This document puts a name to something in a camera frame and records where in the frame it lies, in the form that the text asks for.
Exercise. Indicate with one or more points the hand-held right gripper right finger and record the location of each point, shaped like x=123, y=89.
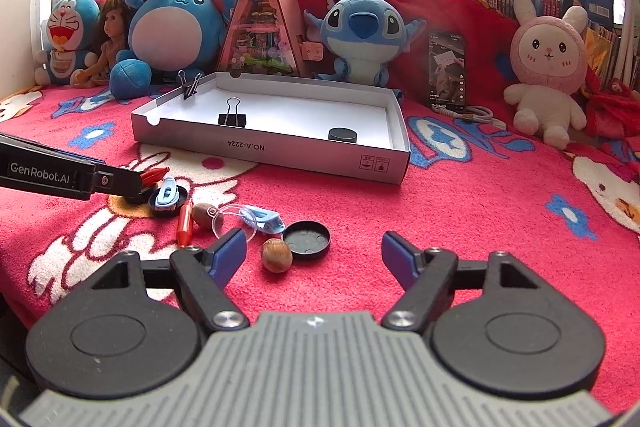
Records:
x=397, y=254

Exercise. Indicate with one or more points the blue round mouse plush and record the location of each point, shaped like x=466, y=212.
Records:
x=175, y=37

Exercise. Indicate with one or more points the red crumpled cloth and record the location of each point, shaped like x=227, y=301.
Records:
x=612, y=107

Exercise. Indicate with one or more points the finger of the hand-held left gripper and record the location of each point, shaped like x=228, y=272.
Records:
x=120, y=184

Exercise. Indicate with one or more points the red cartoon print blanket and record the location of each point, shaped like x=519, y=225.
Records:
x=475, y=187

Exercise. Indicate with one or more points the brown haired doll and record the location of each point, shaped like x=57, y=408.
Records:
x=117, y=22

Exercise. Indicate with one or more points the black smartphone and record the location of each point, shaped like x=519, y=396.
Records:
x=447, y=72

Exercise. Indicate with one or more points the brown walnut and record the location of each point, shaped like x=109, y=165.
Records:
x=276, y=257

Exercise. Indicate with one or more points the blue alien plush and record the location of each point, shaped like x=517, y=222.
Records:
x=360, y=27

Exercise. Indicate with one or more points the light blue plastic clip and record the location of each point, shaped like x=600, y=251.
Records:
x=165, y=196
x=267, y=221

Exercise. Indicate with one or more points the black binder clip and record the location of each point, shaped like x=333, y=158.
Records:
x=190, y=89
x=232, y=119

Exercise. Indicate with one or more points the pink bunny plush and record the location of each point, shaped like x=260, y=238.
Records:
x=547, y=52

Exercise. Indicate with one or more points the black shallow round lid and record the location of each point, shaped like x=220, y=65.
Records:
x=306, y=241

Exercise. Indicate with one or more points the pink triangular toy box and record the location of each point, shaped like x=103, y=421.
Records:
x=260, y=32

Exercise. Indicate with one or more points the black round cap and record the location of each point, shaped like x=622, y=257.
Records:
x=343, y=135
x=181, y=193

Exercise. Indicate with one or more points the white cardboard box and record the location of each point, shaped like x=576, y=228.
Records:
x=300, y=117

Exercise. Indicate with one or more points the small pink box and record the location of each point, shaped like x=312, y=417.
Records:
x=313, y=51

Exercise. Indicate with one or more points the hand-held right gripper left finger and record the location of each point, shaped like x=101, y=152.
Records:
x=227, y=253

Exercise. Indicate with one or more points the orange red small pen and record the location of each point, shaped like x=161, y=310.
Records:
x=185, y=227

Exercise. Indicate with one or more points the blue robot cat plush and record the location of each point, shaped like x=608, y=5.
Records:
x=67, y=27

